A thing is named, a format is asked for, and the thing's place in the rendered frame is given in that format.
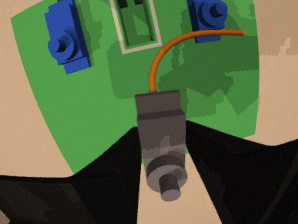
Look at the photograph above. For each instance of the grey micro servo with orange cable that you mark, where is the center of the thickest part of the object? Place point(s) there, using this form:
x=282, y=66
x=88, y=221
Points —
x=162, y=126

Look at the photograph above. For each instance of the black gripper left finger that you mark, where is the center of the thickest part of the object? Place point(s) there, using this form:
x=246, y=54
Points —
x=104, y=192

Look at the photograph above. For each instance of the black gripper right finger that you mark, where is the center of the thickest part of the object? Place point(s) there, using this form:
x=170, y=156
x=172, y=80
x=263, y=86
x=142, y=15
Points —
x=245, y=180

